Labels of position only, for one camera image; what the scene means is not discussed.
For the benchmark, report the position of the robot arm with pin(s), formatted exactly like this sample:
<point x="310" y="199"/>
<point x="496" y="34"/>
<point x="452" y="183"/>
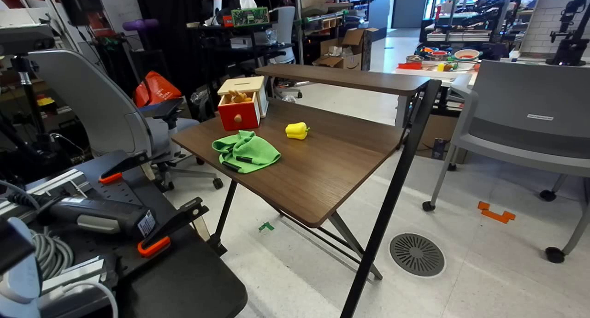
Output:
<point x="18" y="281"/>

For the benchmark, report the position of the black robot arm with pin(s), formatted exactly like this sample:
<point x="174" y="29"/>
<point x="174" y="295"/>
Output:
<point x="571" y="32"/>

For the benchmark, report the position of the green towel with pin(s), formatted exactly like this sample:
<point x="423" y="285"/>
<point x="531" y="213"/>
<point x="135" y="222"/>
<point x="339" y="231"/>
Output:
<point x="249" y="152"/>

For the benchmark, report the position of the yellow toy bell pepper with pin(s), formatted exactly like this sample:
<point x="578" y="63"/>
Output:
<point x="296" y="131"/>

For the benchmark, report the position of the red drawer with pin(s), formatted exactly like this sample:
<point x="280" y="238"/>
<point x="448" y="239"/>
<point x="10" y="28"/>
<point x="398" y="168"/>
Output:
<point x="239" y="113"/>

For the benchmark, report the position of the heap of wooden pieces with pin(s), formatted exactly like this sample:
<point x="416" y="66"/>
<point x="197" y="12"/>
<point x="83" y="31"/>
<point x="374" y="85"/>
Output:
<point x="238" y="97"/>

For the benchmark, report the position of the green floor tape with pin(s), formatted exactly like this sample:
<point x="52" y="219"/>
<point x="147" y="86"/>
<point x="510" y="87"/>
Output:
<point x="266" y="226"/>

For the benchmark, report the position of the wooden box with red drawer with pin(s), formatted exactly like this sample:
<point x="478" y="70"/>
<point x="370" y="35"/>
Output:
<point x="244" y="84"/>

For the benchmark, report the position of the stack of cardboard boxes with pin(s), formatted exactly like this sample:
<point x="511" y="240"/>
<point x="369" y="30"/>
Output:
<point x="350" y="48"/>

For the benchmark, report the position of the white office chair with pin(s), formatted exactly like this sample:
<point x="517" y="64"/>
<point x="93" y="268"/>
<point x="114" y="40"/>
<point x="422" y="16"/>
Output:
<point x="285" y="32"/>

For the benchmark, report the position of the black clamp with orange grip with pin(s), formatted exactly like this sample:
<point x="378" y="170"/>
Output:
<point x="124" y="163"/>
<point x="177" y="221"/>

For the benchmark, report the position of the green tissue box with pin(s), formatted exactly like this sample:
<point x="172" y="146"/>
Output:
<point x="250" y="16"/>

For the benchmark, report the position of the cardboard box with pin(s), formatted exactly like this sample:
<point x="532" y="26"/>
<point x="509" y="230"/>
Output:
<point x="438" y="133"/>

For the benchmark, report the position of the orange bag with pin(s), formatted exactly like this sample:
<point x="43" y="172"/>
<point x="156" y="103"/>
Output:
<point x="154" y="90"/>

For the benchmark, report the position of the round grey floor drain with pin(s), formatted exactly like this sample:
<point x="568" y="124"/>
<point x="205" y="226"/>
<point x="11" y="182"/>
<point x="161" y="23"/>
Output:
<point x="417" y="255"/>

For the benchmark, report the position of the table with bowls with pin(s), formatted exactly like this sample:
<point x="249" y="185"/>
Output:
<point x="438" y="71"/>

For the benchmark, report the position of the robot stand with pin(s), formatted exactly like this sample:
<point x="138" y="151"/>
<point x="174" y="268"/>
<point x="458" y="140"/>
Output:
<point x="184" y="285"/>

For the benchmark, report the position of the grey door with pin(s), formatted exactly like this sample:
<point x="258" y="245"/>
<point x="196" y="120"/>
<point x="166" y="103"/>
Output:
<point x="409" y="7"/>

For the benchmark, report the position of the purple foam roller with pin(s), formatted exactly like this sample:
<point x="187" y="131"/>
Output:
<point x="140" y="24"/>

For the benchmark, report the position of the black power brick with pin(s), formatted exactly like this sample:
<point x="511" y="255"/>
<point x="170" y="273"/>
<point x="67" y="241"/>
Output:
<point x="101" y="214"/>

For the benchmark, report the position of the grey office chair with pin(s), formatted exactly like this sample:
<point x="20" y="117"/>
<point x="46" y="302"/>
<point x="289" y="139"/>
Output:
<point x="97" y="106"/>

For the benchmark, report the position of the orange floor tape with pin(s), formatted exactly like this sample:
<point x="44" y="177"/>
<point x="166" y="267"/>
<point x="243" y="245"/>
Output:
<point x="495" y="214"/>

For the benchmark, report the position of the grey chair on casters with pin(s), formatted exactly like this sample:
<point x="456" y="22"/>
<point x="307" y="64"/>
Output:
<point x="530" y="120"/>

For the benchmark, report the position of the aluminium rail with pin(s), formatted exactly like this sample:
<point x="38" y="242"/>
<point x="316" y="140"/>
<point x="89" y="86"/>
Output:
<point x="50" y="184"/>

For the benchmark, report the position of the camera on mount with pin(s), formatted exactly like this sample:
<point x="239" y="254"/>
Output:
<point x="25" y="39"/>

